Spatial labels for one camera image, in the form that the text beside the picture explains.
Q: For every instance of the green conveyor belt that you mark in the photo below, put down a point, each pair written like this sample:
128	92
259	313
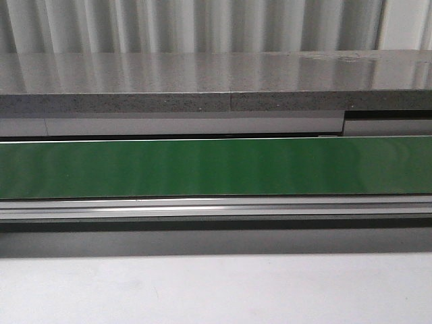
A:
267	166

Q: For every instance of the white corrugated curtain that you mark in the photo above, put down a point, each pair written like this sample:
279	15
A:
213	26

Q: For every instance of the aluminium conveyor frame rail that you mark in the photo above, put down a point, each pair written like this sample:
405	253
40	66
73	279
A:
219	208

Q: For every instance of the grey granite counter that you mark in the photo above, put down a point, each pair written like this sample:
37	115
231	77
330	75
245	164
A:
199	95

